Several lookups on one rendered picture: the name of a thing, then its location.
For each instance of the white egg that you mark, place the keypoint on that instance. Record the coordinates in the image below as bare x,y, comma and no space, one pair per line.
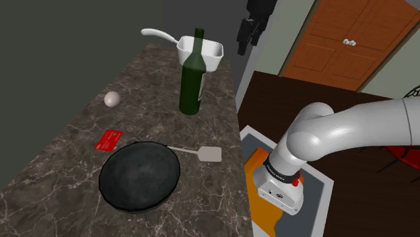
112,99

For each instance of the grey spatula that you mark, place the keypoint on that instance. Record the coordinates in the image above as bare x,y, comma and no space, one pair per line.
210,154

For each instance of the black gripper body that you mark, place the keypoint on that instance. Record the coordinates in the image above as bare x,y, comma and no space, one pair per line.
261,8

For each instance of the red chair with black frame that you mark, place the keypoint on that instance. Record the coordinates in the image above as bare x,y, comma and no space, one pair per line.
404,155

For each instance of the orange grey patterned robot stand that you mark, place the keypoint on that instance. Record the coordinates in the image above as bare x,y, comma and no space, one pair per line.
315,210

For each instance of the orange wooden double door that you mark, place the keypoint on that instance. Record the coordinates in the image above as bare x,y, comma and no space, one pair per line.
341,46

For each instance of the black round pan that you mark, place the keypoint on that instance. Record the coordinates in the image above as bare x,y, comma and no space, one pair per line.
139,177

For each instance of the dark green glass bottle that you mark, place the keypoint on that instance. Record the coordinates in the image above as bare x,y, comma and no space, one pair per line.
191,88

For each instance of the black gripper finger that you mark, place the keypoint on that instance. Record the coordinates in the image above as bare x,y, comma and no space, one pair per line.
244,36
259,31

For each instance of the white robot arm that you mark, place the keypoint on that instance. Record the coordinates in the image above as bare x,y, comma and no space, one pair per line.
344,131

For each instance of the red card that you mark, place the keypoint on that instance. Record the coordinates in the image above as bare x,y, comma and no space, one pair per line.
109,140

